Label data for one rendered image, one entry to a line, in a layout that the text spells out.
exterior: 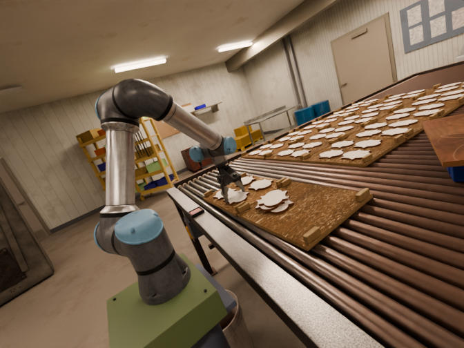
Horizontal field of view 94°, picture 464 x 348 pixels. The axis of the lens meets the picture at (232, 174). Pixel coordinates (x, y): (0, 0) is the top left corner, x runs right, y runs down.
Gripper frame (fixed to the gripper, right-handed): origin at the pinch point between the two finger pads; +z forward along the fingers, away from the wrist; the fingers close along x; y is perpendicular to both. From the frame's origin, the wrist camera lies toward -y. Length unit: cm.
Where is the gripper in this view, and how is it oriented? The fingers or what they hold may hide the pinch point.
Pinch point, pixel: (236, 197)
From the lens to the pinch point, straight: 116.4
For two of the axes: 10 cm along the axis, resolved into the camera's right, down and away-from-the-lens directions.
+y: -4.7, -0.6, 8.8
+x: -8.1, 4.3, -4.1
